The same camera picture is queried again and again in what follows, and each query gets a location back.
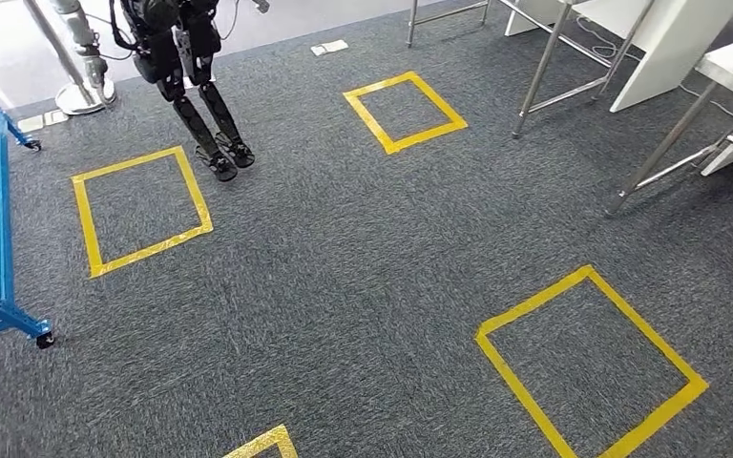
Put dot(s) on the yellow floor tape square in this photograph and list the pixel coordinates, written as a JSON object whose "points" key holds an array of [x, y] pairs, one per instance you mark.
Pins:
{"points": [[265, 440], [531, 305], [132, 162], [379, 85]]}

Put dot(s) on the silver stand round base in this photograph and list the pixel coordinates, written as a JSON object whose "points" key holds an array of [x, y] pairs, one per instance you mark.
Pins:
{"points": [[82, 101]]}

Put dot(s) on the blue metal shelf rack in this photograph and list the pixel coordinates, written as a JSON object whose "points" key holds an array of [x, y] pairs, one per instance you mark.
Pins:
{"points": [[3, 253]]}

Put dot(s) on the white floor outlet plate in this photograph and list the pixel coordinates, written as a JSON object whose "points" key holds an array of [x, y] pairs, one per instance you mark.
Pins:
{"points": [[56, 117], [30, 124]]}

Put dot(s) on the black humanoid robot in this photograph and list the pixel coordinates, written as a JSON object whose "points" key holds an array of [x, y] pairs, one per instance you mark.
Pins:
{"points": [[202, 107]]}

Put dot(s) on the metal floor outlet plate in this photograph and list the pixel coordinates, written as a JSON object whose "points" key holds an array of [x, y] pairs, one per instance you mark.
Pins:
{"points": [[335, 46]]}

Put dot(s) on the white cabinet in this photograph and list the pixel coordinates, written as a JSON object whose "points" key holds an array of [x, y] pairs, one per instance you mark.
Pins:
{"points": [[676, 38]]}

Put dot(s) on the stainless steel table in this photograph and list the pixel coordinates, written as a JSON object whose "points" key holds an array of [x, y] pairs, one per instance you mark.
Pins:
{"points": [[543, 63]]}

